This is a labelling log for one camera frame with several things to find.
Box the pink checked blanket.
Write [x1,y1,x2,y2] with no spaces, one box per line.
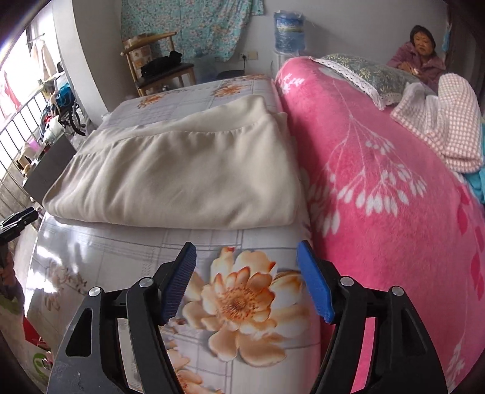
[390,73,483,173]

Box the wooden chair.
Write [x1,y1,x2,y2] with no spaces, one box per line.
[120,32,198,97]

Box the person's left forearm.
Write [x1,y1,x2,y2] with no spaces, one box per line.
[0,244,25,315]

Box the cream zip jacket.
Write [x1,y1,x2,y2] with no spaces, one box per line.
[42,95,300,230]

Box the beige hanging garment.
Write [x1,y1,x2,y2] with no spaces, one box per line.
[32,38,57,82]

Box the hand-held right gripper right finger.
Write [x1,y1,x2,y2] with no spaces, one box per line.
[296,239,448,394]

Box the pink leaf print blanket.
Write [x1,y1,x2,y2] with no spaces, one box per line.
[275,57,485,394]

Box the floral lace pillow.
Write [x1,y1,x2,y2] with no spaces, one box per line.
[311,54,436,110]

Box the teal floral cloth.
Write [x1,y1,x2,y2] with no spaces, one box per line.
[120,0,266,62]

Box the red white hanging garment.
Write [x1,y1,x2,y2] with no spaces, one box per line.
[0,72,21,118]

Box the wheelchair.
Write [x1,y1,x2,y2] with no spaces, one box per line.
[42,74,92,137]

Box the blue water bottle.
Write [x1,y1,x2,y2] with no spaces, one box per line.
[273,11,306,52]

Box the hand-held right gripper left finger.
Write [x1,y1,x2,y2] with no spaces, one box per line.
[47,242,198,394]

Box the grey cabinet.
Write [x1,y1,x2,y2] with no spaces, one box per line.
[23,136,78,203]

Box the white water dispenser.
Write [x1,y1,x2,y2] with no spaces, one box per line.
[271,49,304,76]

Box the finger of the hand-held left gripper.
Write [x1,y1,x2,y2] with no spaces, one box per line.
[0,206,39,235]

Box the black bag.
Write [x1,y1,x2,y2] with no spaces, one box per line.
[141,50,183,78]

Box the white green paper bag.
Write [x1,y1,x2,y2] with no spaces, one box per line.
[32,350,55,381]

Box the cyan cloth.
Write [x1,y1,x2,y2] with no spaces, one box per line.
[464,170,485,205]

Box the metal window railing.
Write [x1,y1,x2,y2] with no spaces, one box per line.
[0,81,57,220]

